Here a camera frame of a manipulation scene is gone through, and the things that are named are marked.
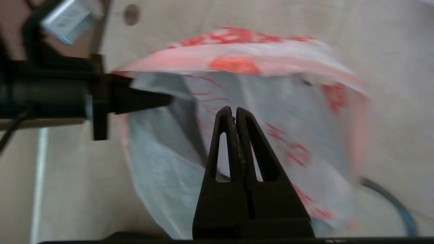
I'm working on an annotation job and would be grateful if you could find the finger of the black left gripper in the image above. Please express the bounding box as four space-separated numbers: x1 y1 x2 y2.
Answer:
108 98 174 115
108 74 174 99

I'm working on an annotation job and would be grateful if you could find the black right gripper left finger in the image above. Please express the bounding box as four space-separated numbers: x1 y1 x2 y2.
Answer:
192 106 253 239

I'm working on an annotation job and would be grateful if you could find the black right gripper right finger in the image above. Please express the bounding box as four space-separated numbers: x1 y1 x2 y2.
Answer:
236 107 312 221

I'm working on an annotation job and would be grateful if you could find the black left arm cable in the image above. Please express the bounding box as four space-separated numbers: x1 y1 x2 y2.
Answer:
0 114 27 153

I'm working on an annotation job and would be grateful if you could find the round metal floor plate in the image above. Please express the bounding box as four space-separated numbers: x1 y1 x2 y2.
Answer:
124 4 140 26

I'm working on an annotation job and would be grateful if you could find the white plastic bag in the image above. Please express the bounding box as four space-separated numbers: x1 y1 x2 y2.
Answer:
114 27 372 239

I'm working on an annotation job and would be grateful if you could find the grey wall baseboard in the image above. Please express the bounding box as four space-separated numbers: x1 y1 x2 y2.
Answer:
90 0 114 73

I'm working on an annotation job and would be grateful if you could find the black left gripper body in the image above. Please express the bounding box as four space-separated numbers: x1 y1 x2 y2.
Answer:
0 54 111 141

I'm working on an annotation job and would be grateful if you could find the grey trash can ring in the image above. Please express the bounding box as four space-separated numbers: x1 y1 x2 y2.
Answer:
358 176 419 238

